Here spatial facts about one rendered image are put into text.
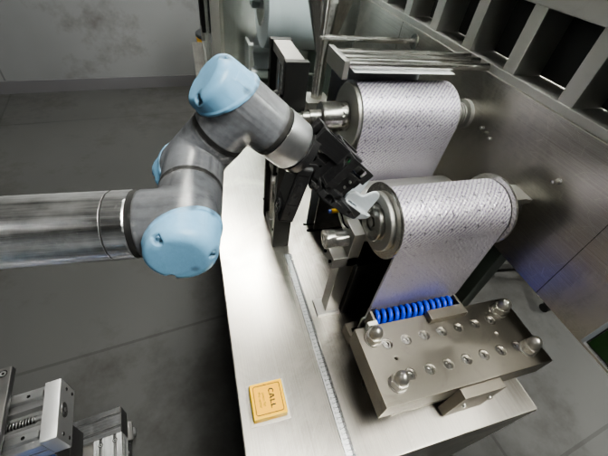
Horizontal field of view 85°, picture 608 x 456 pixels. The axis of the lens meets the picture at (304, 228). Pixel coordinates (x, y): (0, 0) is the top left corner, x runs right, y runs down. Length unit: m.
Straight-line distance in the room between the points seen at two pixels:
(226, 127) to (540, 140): 0.61
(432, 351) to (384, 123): 0.49
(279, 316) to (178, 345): 1.07
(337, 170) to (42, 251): 0.36
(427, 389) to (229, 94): 0.62
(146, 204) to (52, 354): 1.74
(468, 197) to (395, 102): 0.24
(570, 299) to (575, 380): 1.66
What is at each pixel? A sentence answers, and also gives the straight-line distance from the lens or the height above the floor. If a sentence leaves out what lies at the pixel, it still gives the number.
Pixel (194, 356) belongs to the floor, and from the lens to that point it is 1.85.
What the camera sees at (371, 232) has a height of 1.23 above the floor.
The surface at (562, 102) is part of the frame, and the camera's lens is 0.80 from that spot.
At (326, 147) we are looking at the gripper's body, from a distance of 0.48.
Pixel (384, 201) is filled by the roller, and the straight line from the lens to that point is 0.60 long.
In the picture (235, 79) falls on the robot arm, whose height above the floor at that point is 1.52.
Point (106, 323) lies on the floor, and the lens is 2.06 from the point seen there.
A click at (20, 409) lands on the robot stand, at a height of 0.76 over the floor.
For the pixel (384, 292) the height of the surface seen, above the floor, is 1.09.
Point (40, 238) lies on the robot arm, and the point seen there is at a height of 1.41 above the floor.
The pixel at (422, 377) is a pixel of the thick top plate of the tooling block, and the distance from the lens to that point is 0.75.
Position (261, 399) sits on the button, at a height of 0.92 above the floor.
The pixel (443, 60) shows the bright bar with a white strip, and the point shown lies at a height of 1.45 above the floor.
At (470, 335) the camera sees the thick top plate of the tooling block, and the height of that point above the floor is 1.03.
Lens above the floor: 1.66
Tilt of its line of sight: 44 degrees down
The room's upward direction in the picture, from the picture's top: 9 degrees clockwise
